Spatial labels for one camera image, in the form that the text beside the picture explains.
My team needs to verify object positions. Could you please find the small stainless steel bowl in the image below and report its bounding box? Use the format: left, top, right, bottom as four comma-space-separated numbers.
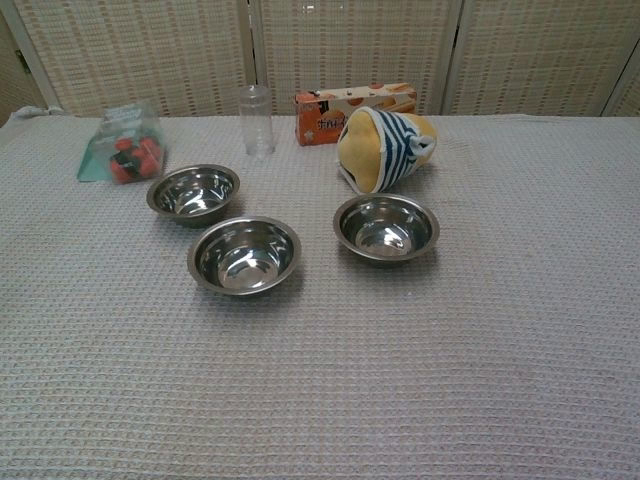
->
186, 215, 304, 297
145, 164, 242, 229
332, 192, 442, 268

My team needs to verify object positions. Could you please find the yellow plush toy striped cloth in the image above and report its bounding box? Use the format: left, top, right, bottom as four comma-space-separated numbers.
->
336, 105, 439, 195

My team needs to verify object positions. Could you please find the orange biscuit box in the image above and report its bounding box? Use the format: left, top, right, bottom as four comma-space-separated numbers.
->
293, 82, 418, 148

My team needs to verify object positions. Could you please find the clear plastic bottle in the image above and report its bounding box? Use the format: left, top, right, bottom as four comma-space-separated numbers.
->
238, 84, 278, 160

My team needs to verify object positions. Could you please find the grey waffle tablecloth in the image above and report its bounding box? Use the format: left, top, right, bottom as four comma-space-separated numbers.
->
0, 106, 640, 480

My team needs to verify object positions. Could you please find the woven folding screen panel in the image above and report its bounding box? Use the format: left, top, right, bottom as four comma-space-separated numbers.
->
4, 0, 257, 119
248, 0, 464, 117
442, 0, 640, 118

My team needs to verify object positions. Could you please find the clear bag of red caps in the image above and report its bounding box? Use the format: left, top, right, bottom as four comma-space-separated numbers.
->
76, 99, 169, 186

